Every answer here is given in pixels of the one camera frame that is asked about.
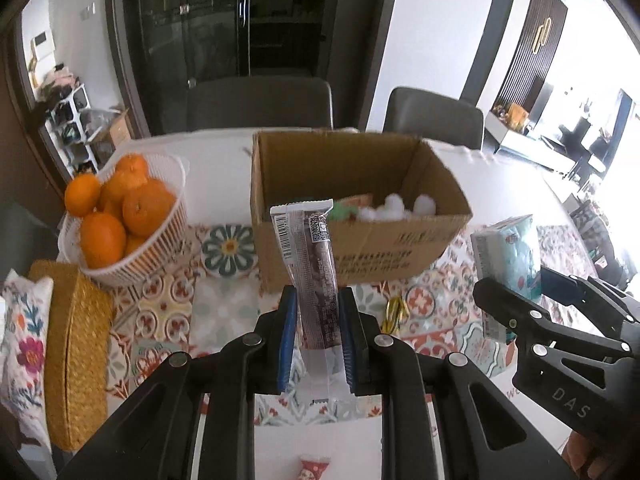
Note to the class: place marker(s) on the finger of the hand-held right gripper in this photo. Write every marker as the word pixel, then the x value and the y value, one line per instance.
pixel 500 300
pixel 575 290

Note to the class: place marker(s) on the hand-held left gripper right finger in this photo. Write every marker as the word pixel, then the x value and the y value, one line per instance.
pixel 352 345

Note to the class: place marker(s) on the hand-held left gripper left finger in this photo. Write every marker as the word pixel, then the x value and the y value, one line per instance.
pixel 286 340

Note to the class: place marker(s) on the teal printed tissue pack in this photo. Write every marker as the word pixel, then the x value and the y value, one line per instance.
pixel 510 250

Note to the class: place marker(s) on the brown snack bar packet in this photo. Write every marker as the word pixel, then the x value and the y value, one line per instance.
pixel 315 270

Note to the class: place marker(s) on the brown cardboard box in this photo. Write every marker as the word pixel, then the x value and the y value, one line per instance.
pixel 400 255

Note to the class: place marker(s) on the green knitted toy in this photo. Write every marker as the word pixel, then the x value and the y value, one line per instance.
pixel 342 211

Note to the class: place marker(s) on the white cotton balls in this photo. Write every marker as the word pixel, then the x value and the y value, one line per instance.
pixel 390 207

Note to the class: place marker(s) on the gold snack packet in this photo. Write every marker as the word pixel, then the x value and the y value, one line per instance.
pixel 360 201

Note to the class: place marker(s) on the person's right hand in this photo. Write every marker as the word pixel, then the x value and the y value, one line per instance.
pixel 585 460

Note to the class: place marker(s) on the yellow carabiner clip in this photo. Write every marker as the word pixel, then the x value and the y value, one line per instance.
pixel 395 310

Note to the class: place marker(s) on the colourful patterned cushion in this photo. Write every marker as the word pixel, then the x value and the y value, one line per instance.
pixel 595 230

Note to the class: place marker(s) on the patterned tile table runner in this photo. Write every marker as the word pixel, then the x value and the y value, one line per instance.
pixel 225 305

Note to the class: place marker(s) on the small red candy packet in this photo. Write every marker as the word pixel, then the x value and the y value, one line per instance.
pixel 314 470

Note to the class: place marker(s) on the white television cabinet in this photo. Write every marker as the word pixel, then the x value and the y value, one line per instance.
pixel 525 147

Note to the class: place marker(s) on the white ribbed fruit basket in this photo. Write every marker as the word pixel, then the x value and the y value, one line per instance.
pixel 150 260

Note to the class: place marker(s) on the yellow bags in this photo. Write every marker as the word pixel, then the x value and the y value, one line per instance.
pixel 517 116

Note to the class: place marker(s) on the television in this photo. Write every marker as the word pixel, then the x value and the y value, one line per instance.
pixel 542 105

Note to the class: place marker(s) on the pile of oranges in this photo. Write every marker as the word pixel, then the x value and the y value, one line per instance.
pixel 149 207

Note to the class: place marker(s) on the grey dining chair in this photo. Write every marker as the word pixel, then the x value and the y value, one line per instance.
pixel 430 117
pixel 260 105

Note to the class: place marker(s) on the yellow woven tissue box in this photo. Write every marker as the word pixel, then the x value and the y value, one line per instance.
pixel 75 360

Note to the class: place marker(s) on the dark hallway door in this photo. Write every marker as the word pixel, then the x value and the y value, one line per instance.
pixel 487 45

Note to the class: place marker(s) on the small cardboard box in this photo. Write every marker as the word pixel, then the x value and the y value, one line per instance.
pixel 121 127

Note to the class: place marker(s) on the clear plastic bag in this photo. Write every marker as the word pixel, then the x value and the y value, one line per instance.
pixel 97 122

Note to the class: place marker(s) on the white shoe rack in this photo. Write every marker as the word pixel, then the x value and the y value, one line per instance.
pixel 75 125

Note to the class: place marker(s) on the dark glass sliding door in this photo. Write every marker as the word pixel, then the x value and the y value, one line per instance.
pixel 210 25

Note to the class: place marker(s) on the brown wooden door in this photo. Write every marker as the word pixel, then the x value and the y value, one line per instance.
pixel 20 135

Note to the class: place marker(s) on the pink cloth bundle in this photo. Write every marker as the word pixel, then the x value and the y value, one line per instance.
pixel 60 81

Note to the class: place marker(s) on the dark slatted wall panel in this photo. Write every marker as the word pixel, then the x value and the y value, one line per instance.
pixel 525 80

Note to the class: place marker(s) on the gold wall ornament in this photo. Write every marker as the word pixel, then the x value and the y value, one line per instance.
pixel 541 35

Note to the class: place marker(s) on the white wall intercom panel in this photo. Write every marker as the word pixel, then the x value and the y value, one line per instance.
pixel 42 46

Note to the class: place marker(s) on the white light switch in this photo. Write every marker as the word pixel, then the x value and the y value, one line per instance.
pixel 89 10

